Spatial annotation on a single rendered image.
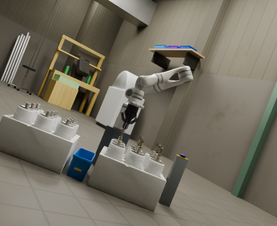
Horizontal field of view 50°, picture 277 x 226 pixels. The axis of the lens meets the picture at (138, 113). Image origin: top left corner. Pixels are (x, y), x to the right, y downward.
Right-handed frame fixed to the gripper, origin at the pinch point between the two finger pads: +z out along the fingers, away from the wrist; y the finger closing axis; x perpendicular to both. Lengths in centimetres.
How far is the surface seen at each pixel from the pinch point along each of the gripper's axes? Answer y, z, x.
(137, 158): -2.6, 12.7, 30.8
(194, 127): -199, -29, -243
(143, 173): -6.9, 18.5, 35.4
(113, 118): -105, 10, -372
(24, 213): 50, 35, 79
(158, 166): -14.1, 12.4, 34.4
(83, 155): 16.5, 27.2, -6.5
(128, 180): -1.4, 25.2, 33.5
